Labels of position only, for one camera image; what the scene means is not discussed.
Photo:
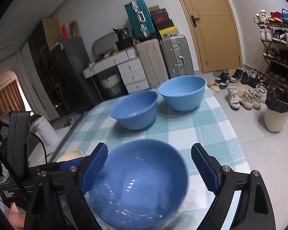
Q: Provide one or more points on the silver suitcase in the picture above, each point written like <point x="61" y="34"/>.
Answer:
<point x="175" y="55"/>

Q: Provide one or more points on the black trash bag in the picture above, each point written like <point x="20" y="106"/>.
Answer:
<point x="279" y="99"/>

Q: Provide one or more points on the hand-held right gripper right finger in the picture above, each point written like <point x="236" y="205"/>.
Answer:
<point x="206" y="170"/>

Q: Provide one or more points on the teal plaid tablecloth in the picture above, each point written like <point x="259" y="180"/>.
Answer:
<point x="194" y="124"/>

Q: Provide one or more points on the red packet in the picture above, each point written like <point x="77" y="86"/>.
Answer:
<point x="65" y="31"/>

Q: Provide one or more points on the white drawer cabinet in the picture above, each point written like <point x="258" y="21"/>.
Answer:
<point x="132" y="71"/>

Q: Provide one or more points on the teal suitcase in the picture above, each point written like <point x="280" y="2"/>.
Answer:
<point x="140" y="19"/>

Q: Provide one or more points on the oval mirror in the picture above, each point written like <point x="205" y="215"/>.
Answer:
<point x="103" y="43"/>

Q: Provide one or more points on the blue bowl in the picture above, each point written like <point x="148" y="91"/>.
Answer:
<point x="134" y="119"/>
<point x="180" y="103"/>
<point x="144" y="184"/>

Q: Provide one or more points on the shoe rack with shoes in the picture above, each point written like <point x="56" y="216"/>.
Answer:
<point x="278" y="36"/>

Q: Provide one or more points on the person's left forearm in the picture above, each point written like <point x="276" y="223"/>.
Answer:
<point x="16" y="218"/>

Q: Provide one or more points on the brown curtain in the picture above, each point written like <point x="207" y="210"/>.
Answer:
<point x="9" y="98"/>

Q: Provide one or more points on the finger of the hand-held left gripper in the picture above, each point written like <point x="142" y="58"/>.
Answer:
<point x="69" y="163"/>

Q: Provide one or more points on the grey side table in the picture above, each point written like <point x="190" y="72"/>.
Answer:
<point x="36" y="152"/>

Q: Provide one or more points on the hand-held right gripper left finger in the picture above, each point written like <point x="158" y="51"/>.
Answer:
<point x="93" y="170"/>

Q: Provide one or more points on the black glass cabinet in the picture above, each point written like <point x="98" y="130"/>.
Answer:
<point x="40" y="64"/>

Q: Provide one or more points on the yellow box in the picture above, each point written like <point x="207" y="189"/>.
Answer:
<point x="169" y="31"/>

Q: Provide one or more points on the cream round plate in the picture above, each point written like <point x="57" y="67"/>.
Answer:
<point x="70" y="154"/>

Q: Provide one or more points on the wooden door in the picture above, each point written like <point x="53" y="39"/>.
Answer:
<point x="216" y="28"/>

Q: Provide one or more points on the group of shoes on floor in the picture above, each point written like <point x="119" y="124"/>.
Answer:
<point x="244" y="98"/>

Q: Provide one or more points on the cardboard box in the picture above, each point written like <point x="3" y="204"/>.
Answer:
<point x="51" y="32"/>

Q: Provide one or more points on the black box with red print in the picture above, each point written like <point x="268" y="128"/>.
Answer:
<point x="162" y="19"/>

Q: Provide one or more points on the beige suitcase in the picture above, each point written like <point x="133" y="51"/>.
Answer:
<point x="151" y="62"/>

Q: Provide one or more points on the brown paper bag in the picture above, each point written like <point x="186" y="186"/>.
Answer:
<point x="74" y="28"/>

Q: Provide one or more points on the laundry basket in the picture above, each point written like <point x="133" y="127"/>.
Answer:
<point x="111" y="85"/>

